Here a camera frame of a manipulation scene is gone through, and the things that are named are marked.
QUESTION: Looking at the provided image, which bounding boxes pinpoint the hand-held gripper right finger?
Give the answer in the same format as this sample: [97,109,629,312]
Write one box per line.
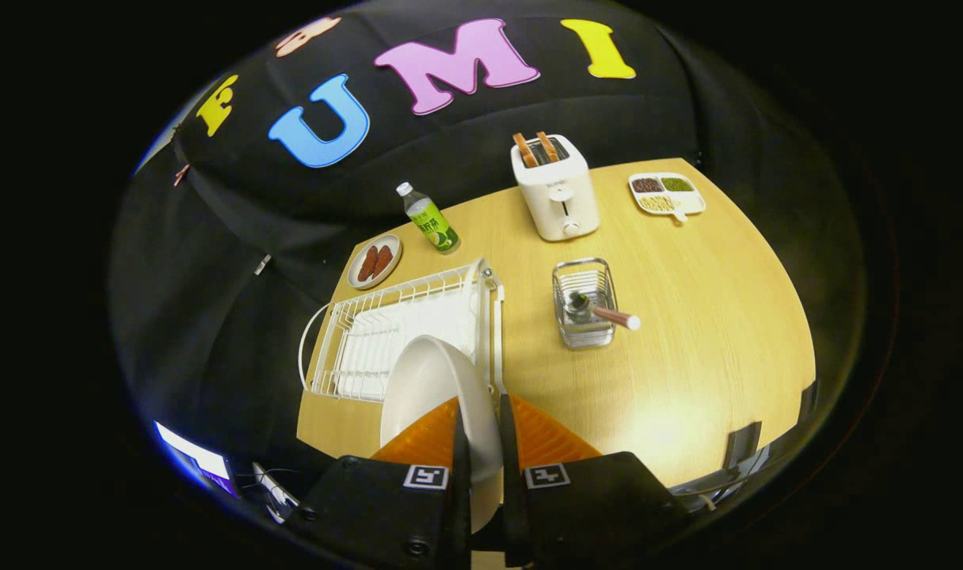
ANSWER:
[497,394,692,569]

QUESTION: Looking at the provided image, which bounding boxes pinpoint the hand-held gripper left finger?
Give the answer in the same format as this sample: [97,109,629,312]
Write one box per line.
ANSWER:
[287,396,473,570]

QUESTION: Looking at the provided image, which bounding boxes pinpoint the white plate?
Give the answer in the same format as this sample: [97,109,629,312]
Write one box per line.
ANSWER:
[379,335,504,533]

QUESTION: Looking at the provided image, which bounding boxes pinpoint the white wire dish rack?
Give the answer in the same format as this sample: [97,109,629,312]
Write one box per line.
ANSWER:
[299,257,506,403]

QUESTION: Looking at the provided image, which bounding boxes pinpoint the metal wire basket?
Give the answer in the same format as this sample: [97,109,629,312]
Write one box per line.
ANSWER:
[552,257,618,350]

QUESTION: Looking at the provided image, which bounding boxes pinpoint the wooden-handled metal spoon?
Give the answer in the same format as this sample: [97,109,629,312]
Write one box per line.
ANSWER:
[569,291,642,332]

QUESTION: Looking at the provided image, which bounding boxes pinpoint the white divided bean dish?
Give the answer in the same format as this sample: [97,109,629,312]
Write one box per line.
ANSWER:
[628,172,706,223]

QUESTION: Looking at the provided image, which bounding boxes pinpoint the computer monitor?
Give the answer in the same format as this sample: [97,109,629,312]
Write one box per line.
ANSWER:
[153,420,234,496]

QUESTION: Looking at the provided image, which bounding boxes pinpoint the small beige saucer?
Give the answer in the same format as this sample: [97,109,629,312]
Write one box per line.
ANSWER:
[347,234,403,290]

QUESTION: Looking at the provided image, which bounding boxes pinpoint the black backdrop cloth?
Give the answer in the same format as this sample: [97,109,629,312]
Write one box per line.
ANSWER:
[109,0,870,484]

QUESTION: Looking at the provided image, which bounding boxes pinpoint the green-label drink bottle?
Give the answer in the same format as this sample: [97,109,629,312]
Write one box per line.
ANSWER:
[396,182,460,254]

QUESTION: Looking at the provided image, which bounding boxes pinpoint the white toaster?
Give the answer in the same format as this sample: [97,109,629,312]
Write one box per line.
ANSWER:
[510,133,600,242]

